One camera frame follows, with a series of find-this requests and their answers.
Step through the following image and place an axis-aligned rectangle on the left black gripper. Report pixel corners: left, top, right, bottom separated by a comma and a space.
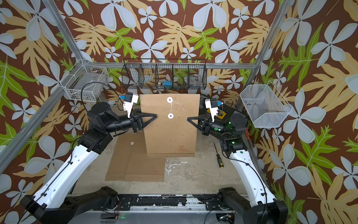
103, 109, 155, 135

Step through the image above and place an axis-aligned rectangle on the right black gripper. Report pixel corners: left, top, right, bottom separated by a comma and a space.
190, 116, 233, 140

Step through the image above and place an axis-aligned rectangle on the brown kraft file bag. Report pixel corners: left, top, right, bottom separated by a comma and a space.
124, 153, 166, 182
140, 94, 200, 157
105, 132, 148, 182

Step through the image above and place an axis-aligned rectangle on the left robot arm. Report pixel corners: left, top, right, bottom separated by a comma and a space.
20, 102, 157, 224

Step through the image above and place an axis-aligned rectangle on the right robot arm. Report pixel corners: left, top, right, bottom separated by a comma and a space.
187, 112, 289, 224

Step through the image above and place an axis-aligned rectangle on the black yellow toolbox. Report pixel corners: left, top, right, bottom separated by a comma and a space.
200, 96, 248, 138

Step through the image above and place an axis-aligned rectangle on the black yellow screwdriver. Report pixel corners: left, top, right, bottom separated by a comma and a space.
213, 143, 224, 169

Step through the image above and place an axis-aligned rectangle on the blue object in basket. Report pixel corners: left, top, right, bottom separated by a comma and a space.
162, 81, 173, 89

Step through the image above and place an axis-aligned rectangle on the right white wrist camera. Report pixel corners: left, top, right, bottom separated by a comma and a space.
205, 99, 223, 122

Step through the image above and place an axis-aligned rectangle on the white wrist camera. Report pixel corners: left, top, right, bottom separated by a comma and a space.
205, 99, 223, 122
120, 92, 139, 118

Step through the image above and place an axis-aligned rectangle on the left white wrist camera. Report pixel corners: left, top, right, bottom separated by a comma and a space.
120, 92, 139, 118

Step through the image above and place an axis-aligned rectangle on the black wire basket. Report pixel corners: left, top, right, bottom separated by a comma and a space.
120, 59, 208, 91

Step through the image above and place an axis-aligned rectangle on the white wire basket left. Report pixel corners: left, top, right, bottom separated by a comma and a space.
61, 59, 109, 102

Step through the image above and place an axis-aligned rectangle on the white wire basket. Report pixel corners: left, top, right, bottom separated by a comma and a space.
240, 82, 293, 129
61, 59, 109, 102

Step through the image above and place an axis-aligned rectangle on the white wire basket right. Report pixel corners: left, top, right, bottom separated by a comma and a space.
240, 82, 293, 129

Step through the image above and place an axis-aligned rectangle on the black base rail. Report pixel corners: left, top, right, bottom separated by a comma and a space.
107, 194, 230, 211

